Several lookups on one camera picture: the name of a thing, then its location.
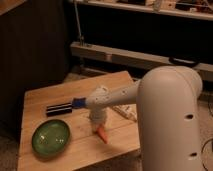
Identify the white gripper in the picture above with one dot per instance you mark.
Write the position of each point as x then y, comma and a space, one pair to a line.
97, 118

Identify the orange pepper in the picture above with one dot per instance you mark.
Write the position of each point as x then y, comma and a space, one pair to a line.
102, 134

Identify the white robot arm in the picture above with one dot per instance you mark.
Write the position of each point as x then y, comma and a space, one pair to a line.
166, 101

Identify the wooden folding table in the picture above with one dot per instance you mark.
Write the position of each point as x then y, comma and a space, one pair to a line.
85, 148

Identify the grey metal shelf beam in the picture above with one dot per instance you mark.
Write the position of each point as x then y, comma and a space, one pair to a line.
118, 56

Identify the metal vertical pole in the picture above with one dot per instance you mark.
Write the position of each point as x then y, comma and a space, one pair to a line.
81, 39

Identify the upper wooden shelf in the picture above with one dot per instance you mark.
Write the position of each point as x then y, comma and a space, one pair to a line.
155, 8

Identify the black handle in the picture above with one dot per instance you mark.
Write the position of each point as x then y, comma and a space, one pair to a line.
183, 62

